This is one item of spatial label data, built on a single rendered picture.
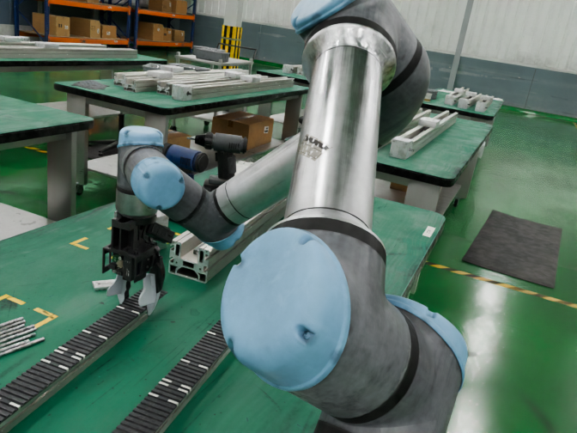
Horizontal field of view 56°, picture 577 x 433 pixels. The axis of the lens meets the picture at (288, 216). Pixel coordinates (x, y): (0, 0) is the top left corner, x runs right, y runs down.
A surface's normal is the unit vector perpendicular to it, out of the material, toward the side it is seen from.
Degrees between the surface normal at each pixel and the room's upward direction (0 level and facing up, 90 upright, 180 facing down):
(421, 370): 66
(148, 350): 0
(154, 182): 90
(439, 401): 72
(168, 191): 90
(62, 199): 90
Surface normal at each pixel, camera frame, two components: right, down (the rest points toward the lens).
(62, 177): -0.39, 0.26
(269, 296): -0.64, -0.42
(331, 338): 0.48, 0.26
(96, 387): 0.15, -0.93
